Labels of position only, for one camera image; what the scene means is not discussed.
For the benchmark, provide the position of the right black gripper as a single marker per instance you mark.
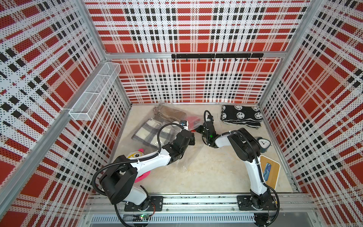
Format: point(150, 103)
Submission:
point(198, 128)

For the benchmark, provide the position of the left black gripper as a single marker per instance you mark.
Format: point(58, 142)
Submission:
point(192, 140)

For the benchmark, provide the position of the red knitted scarf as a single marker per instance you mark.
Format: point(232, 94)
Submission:
point(194, 122)

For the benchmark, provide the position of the clear plastic vacuum bag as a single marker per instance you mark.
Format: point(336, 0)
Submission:
point(189, 156)

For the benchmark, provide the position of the brown plaid scarf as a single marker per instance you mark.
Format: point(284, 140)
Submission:
point(164, 113)

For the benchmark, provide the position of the black smiley face scarf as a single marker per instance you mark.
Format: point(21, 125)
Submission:
point(241, 115)

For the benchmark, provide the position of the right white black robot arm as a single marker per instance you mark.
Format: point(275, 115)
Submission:
point(247, 149)

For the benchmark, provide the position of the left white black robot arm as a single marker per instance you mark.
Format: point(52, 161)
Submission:
point(116, 180)

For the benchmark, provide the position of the cream grey plaid scarf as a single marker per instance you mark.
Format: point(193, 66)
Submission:
point(147, 133)

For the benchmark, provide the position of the teal alarm clock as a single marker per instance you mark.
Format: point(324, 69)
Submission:
point(264, 144)

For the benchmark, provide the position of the wooden board with blue print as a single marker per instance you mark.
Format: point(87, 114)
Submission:
point(270, 170)

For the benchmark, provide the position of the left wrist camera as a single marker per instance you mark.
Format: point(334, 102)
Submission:
point(184, 124)

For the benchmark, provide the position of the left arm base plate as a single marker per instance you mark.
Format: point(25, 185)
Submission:
point(152, 203)

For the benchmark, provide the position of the black wall hook rail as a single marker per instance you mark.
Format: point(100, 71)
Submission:
point(218, 56)

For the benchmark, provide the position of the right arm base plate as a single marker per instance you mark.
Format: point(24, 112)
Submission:
point(253, 203)

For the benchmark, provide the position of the white wire mesh basket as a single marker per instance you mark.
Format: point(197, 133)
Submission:
point(89, 103)

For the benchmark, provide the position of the aluminium front rail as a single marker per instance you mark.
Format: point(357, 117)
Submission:
point(223, 210)

